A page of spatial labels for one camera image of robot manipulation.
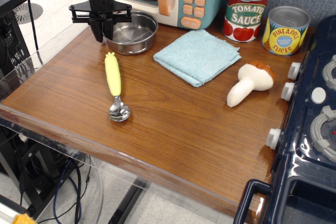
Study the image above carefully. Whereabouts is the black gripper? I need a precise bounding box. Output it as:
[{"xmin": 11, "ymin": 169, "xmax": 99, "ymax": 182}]
[{"xmin": 69, "ymin": 0, "xmax": 132, "ymax": 43}]

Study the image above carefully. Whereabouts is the stainless steel pot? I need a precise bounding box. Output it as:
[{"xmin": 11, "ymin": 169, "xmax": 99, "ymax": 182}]
[{"xmin": 104, "ymin": 11, "xmax": 158, "ymax": 55}]

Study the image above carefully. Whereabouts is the spoon with yellow handle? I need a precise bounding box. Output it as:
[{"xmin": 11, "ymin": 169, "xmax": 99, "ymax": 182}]
[{"xmin": 104, "ymin": 52, "xmax": 130, "ymax": 122}]

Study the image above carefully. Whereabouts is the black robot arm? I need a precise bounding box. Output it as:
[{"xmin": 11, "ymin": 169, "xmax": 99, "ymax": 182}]
[{"xmin": 69, "ymin": 0, "xmax": 132, "ymax": 42}]

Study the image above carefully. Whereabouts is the round floor drain grate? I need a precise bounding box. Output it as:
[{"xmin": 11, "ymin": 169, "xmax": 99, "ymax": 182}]
[{"xmin": 13, "ymin": 3, "xmax": 43, "ymax": 25}]

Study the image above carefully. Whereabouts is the light blue folded cloth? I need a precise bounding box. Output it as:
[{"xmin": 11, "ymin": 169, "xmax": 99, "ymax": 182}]
[{"xmin": 153, "ymin": 29, "xmax": 241, "ymax": 88}]

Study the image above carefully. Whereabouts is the tomato sauce can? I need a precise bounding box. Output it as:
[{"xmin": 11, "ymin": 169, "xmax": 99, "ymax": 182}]
[{"xmin": 223, "ymin": 0, "xmax": 268, "ymax": 42}]

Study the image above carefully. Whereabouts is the plush toy mushroom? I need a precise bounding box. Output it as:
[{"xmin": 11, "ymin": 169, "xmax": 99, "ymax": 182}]
[{"xmin": 226, "ymin": 61, "xmax": 276, "ymax": 108}]

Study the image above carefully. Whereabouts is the pineapple slices can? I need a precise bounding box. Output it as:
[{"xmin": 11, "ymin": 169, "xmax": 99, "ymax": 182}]
[{"xmin": 262, "ymin": 6, "xmax": 311, "ymax": 56}]

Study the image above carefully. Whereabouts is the dark blue toy stove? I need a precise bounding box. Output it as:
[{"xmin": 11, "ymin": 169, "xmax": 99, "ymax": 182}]
[{"xmin": 234, "ymin": 16, "xmax": 335, "ymax": 223}]

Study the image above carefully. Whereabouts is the blue cable on floor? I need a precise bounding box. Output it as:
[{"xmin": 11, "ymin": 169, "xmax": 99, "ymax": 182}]
[{"xmin": 53, "ymin": 158, "xmax": 82, "ymax": 224}]

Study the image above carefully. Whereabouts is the black cable on floor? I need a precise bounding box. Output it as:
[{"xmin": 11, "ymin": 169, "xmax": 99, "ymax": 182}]
[{"xmin": 39, "ymin": 155, "xmax": 92, "ymax": 224}]

